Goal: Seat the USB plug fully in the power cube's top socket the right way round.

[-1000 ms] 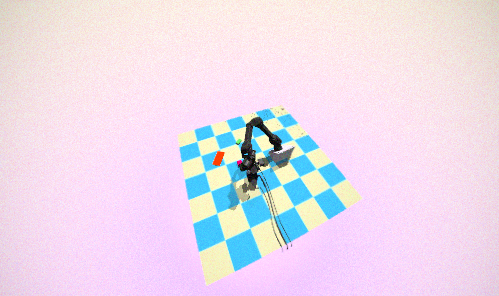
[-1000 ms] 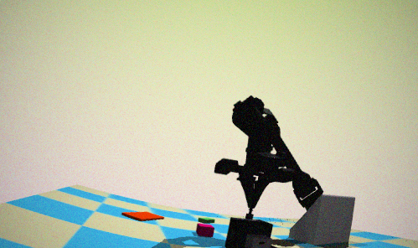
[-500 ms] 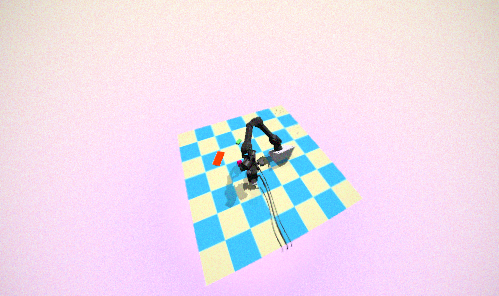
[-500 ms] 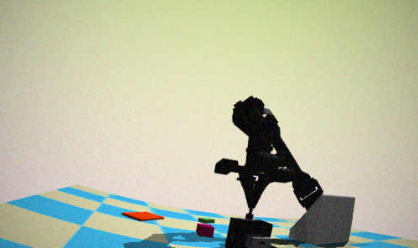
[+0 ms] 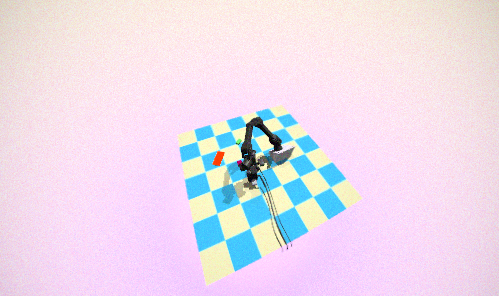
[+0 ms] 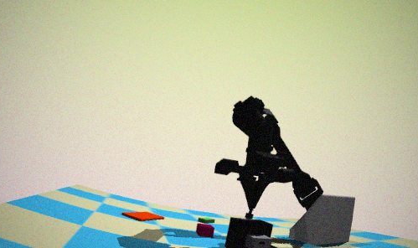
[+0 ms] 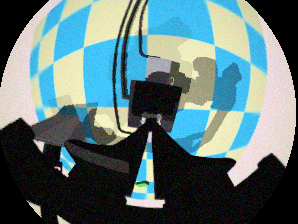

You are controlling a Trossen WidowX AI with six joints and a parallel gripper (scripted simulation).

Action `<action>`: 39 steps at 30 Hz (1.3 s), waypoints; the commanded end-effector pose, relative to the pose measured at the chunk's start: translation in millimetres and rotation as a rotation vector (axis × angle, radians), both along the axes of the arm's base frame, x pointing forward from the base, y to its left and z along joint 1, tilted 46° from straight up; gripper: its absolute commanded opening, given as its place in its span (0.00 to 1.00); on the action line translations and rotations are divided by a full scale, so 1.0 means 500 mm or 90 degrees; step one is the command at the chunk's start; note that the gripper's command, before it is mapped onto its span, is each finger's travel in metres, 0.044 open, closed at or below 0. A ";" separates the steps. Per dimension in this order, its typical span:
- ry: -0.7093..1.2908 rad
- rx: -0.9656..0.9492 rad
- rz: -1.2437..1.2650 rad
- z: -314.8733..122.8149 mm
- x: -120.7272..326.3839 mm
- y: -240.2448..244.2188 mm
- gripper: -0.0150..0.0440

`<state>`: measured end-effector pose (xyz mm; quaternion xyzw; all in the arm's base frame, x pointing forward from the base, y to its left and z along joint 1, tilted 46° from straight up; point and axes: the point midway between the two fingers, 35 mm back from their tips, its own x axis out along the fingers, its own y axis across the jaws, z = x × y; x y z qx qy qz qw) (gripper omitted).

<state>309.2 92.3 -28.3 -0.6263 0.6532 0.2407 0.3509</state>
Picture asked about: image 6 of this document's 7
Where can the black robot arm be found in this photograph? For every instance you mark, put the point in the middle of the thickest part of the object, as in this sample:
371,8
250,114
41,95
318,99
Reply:
248,118

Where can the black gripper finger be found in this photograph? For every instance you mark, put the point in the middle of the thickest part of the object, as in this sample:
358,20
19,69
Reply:
248,184
260,186

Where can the flat green block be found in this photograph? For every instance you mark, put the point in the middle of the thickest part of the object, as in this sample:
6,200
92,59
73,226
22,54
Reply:
206,220

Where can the magenta cube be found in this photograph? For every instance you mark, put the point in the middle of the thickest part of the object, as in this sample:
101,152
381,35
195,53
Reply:
205,230

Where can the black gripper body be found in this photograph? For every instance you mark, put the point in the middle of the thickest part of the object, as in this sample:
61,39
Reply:
225,166

